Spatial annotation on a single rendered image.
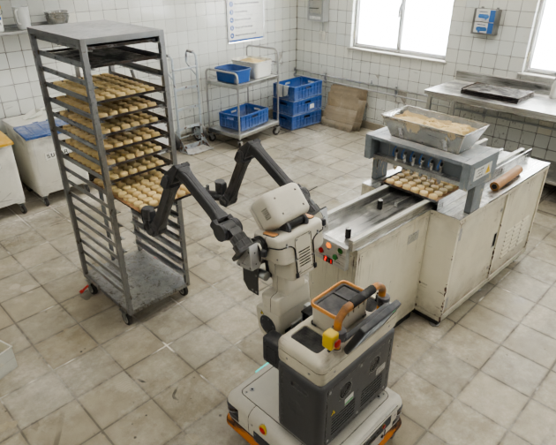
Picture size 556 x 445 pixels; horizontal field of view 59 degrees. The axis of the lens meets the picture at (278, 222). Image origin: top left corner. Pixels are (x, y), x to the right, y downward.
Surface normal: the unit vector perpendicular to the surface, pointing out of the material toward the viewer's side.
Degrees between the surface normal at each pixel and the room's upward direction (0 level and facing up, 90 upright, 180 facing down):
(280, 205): 47
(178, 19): 90
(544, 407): 0
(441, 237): 90
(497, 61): 90
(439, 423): 0
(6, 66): 90
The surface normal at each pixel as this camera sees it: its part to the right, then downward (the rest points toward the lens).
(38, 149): 0.68, 0.38
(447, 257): -0.74, 0.33
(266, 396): 0.00, -0.88
